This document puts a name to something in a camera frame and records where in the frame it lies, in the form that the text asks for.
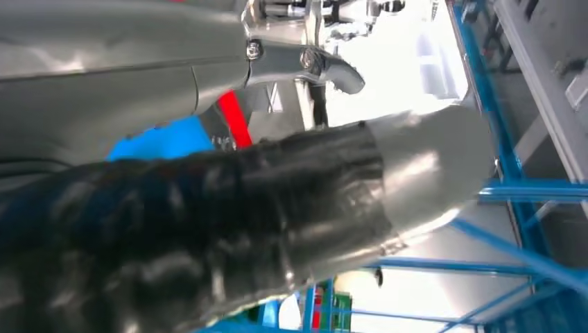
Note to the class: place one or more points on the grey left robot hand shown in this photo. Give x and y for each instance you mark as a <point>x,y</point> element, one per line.
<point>115,55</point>

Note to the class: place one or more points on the blue metal shelf rack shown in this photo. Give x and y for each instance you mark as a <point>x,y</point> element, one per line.
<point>161,140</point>
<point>528,190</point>

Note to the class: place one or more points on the white plastic part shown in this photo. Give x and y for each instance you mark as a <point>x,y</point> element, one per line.
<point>289,312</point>

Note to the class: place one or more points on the green plastic crate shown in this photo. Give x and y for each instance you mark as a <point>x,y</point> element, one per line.
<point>342,310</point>

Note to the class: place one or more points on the grey aluminium frame enclosure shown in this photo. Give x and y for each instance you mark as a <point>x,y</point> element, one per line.
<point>542,69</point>

